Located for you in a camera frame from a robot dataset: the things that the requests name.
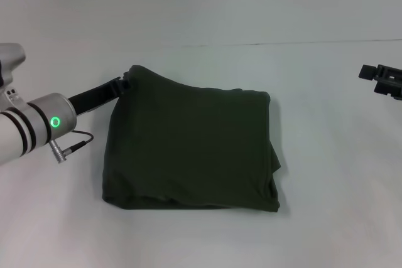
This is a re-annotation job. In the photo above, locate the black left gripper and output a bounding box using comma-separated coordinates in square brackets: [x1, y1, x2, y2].
[67, 72, 134, 115]

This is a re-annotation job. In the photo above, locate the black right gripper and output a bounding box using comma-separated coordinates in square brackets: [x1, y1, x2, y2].
[357, 64, 402, 102]

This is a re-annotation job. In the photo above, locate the dark green t-shirt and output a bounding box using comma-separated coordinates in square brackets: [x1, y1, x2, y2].
[102, 64, 282, 213]

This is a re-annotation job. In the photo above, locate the thin dark left arm cable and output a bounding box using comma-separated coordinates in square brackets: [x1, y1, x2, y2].
[61, 129, 95, 153]

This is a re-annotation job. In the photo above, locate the silver left cable connector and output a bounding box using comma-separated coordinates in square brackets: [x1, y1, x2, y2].
[48, 141, 68, 165]

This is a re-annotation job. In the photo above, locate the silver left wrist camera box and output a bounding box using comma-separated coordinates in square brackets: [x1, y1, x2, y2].
[0, 42, 27, 109]

